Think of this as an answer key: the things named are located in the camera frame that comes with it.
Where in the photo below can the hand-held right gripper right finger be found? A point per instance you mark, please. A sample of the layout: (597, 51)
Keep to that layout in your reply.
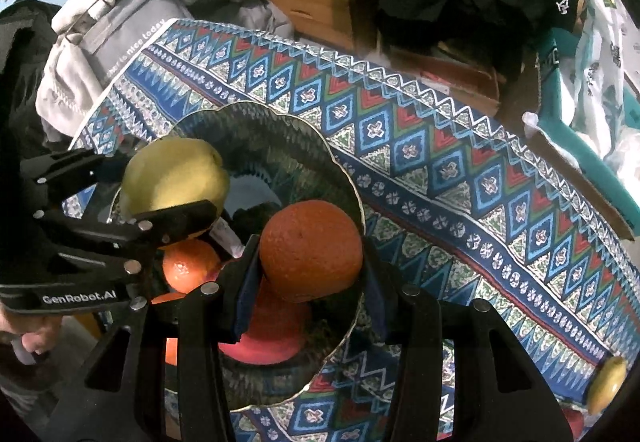
(375, 294)

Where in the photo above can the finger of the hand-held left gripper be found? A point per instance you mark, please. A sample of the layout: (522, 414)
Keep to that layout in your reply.
(170, 222)
(65, 170)

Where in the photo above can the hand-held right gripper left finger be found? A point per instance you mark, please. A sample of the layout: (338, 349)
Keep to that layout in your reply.
(247, 294)

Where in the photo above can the yellow lemon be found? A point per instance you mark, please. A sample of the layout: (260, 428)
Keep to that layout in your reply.
(170, 182)

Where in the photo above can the red apple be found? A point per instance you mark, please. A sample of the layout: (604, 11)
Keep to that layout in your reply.
(270, 332)

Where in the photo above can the smooth orange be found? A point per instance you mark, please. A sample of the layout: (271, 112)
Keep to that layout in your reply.
(192, 267)

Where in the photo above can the rough orange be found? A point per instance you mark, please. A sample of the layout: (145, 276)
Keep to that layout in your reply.
(310, 247)

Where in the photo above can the dark patterned glass plate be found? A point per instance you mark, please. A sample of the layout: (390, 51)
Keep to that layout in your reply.
(280, 147)

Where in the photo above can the person's left hand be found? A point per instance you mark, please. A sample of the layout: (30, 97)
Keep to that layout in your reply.
(35, 337)

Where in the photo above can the black bag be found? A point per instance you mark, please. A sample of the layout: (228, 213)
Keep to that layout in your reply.
(25, 72)

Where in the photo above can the blue patterned tablecloth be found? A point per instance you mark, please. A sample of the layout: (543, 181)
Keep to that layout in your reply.
(450, 172)

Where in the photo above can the grey fabric bag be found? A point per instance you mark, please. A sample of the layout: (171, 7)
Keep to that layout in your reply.
(120, 32)

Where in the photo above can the brown cardboard box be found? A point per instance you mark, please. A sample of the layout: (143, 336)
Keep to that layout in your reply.
(450, 77)

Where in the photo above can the small red fruit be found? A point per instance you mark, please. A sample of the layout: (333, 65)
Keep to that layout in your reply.
(575, 424)

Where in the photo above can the yellow apple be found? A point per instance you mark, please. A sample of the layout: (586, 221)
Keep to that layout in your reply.
(607, 384)

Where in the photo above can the wooden drawer box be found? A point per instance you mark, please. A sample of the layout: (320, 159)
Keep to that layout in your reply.
(310, 12)

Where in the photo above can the teal storage box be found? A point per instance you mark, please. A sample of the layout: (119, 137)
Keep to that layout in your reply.
(590, 157)

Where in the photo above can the white printed plastic bag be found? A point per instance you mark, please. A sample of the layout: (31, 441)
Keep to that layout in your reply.
(605, 52)

